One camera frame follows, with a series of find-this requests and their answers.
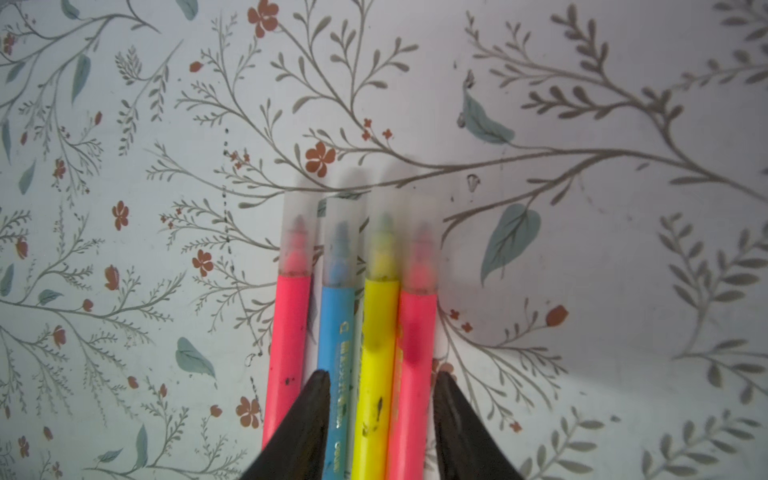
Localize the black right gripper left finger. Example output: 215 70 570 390
240 369 331 480

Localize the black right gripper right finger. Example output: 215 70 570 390
433 372 523 480

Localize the pink highlighter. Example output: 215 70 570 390
386 204 439 479

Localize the pink highlighter pen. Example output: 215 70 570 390
262 192 318 445

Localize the yellow highlighter pen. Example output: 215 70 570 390
351 199 400 479

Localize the blue highlighter pen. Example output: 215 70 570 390
317 198 359 479

